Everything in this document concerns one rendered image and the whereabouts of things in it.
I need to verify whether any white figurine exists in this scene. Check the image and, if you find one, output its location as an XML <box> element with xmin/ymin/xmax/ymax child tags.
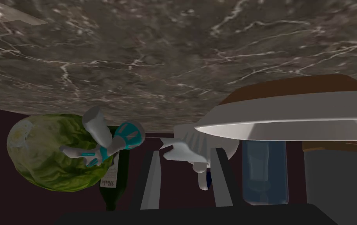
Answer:
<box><xmin>159</xmin><ymin>123</ymin><xmax>240</xmax><ymax>191</ymax></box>

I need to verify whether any white plate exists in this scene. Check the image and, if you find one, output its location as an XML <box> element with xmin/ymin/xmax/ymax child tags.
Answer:
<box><xmin>194</xmin><ymin>90</ymin><xmax>357</xmax><ymax>142</ymax></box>

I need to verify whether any dark green wine bottle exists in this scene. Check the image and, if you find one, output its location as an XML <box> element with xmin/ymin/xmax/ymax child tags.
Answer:
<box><xmin>98</xmin><ymin>125</ymin><xmax>130</xmax><ymax>211</ymax></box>

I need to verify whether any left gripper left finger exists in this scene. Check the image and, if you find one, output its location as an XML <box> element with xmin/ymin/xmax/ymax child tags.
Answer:
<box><xmin>130</xmin><ymin>150</ymin><xmax>162</xmax><ymax>211</ymax></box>

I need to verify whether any green lettuce head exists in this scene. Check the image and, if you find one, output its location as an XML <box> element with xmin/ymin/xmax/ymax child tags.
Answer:
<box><xmin>6</xmin><ymin>113</ymin><xmax>120</xmax><ymax>193</ymax></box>

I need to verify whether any blue translucent bottle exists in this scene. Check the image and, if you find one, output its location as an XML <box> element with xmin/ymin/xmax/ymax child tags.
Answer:
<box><xmin>241</xmin><ymin>140</ymin><xmax>290</xmax><ymax>206</ymax></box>

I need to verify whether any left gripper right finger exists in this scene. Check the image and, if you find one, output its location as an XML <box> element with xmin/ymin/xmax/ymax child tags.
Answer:
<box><xmin>209</xmin><ymin>147</ymin><xmax>245</xmax><ymax>207</ymax></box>

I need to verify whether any white and teal toy robot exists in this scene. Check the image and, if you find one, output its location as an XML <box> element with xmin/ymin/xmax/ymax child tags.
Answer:
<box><xmin>59</xmin><ymin>106</ymin><xmax>146</xmax><ymax>168</ymax></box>

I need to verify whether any grey box with tan band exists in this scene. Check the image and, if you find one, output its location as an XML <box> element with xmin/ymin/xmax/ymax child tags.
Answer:
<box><xmin>302</xmin><ymin>140</ymin><xmax>357</xmax><ymax>225</ymax></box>

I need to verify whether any brown flat slab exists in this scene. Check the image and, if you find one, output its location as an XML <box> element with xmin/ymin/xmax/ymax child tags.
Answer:
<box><xmin>219</xmin><ymin>74</ymin><xmax>357</xmax><ymax>105</ymax></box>

